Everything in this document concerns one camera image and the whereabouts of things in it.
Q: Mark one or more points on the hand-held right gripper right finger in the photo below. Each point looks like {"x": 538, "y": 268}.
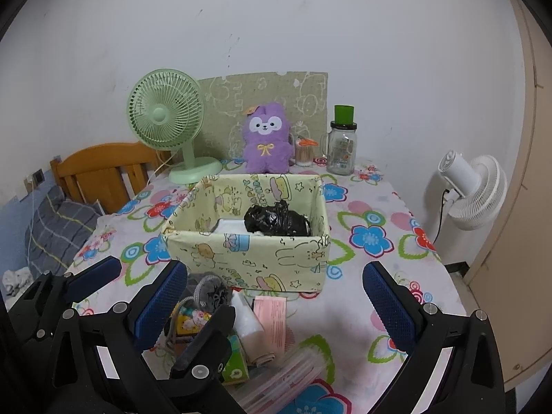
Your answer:
{"x": 388, "y": 310}

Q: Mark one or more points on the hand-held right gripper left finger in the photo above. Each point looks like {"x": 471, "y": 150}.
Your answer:
{"x": 159, "y": 306}

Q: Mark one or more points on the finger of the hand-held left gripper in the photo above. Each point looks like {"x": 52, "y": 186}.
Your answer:
{"x": 207, "y": 340}
{"x": 97, "y": 272}

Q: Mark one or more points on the yellow cartoon pouch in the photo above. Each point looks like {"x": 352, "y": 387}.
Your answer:
{"x": 192, "y": 321}

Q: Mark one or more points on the white tissue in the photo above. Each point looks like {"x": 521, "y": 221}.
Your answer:
{"x": 249, "y": 323}

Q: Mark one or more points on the yellow cartoon print storage box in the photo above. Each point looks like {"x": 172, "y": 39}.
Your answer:
{"x": 258, "y": 263}

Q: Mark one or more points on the green small carton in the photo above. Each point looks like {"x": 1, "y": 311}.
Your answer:
{"x": 237, "y": 368}

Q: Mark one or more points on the crumpled white cloth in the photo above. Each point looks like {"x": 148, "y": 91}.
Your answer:
{"x": 15, "y": 280}

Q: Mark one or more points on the grey plaid pillow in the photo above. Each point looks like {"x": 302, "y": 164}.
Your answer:
{"x": 56, "y": 233}

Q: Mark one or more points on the beige cloth roll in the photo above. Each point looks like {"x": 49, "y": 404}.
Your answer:
{"x": 262, "y": 357}

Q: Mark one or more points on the pink packet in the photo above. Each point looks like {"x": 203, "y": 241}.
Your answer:
{"x": 271, "y": 319}

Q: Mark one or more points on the blue bed sheet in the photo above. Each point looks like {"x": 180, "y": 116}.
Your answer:
{"x": 13, "y": 233}

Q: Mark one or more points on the clear plastic zip bag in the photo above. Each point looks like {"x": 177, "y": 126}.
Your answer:
{"x": 297, "y": 371}

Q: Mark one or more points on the floral tablecloth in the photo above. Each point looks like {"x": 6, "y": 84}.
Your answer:
{"x": 379, "y": 207}

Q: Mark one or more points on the wooden bed headboard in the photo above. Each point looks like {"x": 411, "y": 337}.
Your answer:
{"x": 99, "y": 168}

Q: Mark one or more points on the clear white packet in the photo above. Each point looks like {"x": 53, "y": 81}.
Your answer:
{"x": 230, "y": 225}

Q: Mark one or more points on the black plastic bag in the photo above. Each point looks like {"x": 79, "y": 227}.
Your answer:
{"x": 276, "y": 220}

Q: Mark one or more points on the white fan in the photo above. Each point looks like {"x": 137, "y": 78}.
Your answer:
{"x": 474, "y": 194}

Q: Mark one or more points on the beige wardrobe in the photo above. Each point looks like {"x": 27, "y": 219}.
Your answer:
{"x": 517, "y": 224}

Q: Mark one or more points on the green desk fan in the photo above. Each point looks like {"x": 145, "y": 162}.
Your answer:
{"x": 159, "y": 114}

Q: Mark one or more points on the cotton swab container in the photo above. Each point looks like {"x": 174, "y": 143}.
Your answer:
{"x": 304, "y": 155}

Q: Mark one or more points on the purple plush toy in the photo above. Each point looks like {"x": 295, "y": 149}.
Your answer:
{"x": 265, "y": 146}

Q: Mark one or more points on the green plastic cup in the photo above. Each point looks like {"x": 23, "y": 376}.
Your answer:
{"x": 344, "y": 114}

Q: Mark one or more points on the cardboard sheet with drawings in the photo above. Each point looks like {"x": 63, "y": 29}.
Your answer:
{"x": 276, "y": 90}

